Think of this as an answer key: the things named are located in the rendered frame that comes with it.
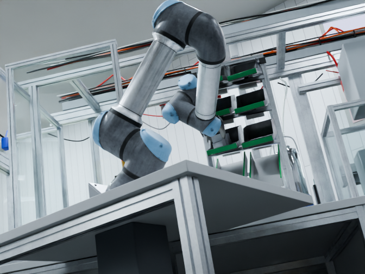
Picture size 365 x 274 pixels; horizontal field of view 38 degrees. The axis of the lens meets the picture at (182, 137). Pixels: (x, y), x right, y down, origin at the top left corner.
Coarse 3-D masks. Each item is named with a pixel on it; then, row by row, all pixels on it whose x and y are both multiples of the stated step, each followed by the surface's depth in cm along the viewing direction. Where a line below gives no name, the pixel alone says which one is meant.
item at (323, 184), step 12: (300, 96) 345; (300, 108) 342; (300, 120) 339; (312, 120) 338; (312, 132) 335; (312, 144) 332; (312, 156) 331; (312, 168) 327; (324, 168) 326; (324, 180) 323; (324, 192) 321
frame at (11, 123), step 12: (84, 48) 275; (96, 48) 273; (24, 60) 278; (36, 60) 277; (48, 60) 277; (12, 96) 272; (12, 108) 269; (12, 120) 267; (12, 132) 264; (12, 144) 262; (12, 156) 260; (12, 168) 258; (12, 180) 256; (12, 192) 253; (12, 204) 251; (12, 216) 249; (12, 228) 247
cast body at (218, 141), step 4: (212, 136) 222; (216, 136) 221; (220, 136) 221; (212, 140) 222; (216, 140) 222; (220, 140) 221; (224, 140) 225; (212, 144) 221; (216, 144) 220; (220, 144) 220; (224, 144) 223
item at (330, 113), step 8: (336, 104) 287; (344, 104) 287; (352, 104) 286; (360, 104) 285; (328, 112) 288; (328, 120) 302; (336, 120) 284; (336, 128) 283; (336, 136) 281; (328, 152) 323; (344, 152) 277; (328, 160) 322; (344, 160) 276; (344, 168) 276; (352, 176) 273; (336, 184) 315; (352, 184) 272; (352, 192) 270
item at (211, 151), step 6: (240, 126) 241; (228, 132) 246; (234, 132) 246; (240, 132) 237; (234, 138) 246; (240, 138) 232; (210, 144) 232; (234, 144) 218; (240, 144) 228; (210, 150) 221; (216, 150) 220; (222, 150) 220; (228, 150) 219
